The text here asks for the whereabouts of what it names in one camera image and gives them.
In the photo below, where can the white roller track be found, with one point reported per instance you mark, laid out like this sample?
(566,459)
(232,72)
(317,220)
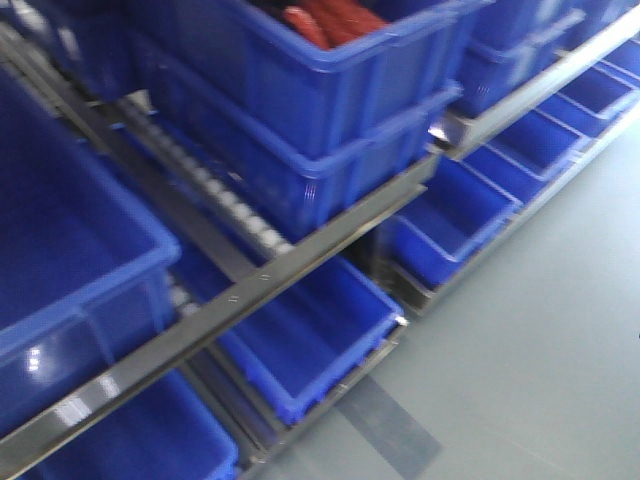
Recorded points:
(234,212)

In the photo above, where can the stainless steel flow shelf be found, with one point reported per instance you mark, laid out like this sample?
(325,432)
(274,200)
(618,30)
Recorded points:
(93,401)

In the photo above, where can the large blue bin left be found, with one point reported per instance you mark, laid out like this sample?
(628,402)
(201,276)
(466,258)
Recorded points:
(83,262)

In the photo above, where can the blue bin under stack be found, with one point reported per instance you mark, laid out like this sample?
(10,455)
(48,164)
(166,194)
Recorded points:
(298,193)

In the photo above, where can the blue bin with red parts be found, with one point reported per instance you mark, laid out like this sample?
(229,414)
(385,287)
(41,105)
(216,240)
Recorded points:
(314,99)

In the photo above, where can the red parts in bin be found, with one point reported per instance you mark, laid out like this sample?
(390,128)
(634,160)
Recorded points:
(331,24)

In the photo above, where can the blue bin bottom row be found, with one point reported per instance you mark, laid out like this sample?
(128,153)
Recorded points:
(295,348)

